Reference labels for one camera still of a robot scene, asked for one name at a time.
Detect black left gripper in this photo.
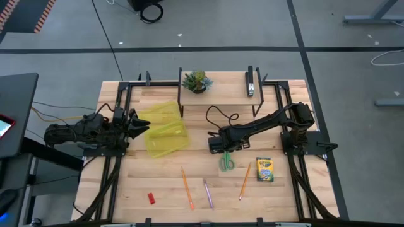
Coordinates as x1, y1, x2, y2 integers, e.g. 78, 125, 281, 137
110, 108, 151, 149

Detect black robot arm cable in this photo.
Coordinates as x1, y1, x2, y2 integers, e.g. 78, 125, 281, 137
205, 105, 240, 130

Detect translucent purple pen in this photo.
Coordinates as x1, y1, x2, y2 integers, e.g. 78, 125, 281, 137
202, 178, 215, 210

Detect grey table base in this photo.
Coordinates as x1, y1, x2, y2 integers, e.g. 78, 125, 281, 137
343, 0, 404, 25

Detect potted succulent plant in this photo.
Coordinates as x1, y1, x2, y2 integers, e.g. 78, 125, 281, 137
181, 69, 215, 95

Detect red-cased phone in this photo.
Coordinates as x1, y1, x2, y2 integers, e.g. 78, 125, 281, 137
0, 113, 16, 140

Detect orange-striped black floor mat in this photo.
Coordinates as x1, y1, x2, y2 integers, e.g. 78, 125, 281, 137
0, 0, 57, 34

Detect grey table foot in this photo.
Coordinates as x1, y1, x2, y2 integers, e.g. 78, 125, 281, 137
374, 98, 404, 107

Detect long black floor cable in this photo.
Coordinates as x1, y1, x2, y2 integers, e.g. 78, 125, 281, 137
91, 0, 124, 81

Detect crayon box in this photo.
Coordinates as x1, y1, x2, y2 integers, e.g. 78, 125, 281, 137
256, 156, 275, 183

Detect yellow floor cable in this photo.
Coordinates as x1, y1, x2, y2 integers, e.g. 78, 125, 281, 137
30, 106, 85, 123

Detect black stapler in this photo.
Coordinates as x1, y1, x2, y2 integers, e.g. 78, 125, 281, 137
245, 65, 256, 97

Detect orange pencil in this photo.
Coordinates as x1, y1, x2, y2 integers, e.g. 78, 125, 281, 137
180, 166, 196, 211
238, 161, 253, 201

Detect black equipment box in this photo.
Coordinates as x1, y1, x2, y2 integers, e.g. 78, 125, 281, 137
128, 0, 162, 12

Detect wooden shelf riser black legs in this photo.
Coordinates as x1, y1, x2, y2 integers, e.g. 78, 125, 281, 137
177, 65, 269, 118

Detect white floor cable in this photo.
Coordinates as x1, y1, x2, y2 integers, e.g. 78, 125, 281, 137
371, 49, 404, 67

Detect dark side desk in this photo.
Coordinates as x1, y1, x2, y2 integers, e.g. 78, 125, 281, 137
0, 73, 83, 227

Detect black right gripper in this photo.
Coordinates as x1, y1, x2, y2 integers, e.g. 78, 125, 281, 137
207, 125, 251, 154

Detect coiled black cable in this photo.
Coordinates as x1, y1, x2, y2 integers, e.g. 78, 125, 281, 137
140, 2, 164, 25

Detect translucent yellow-green pencil case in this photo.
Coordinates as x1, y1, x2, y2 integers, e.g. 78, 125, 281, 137
137, 100, 191, 159

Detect green-handled scissors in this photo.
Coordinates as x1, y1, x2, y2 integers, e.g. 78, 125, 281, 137
218, 151, 236, 173

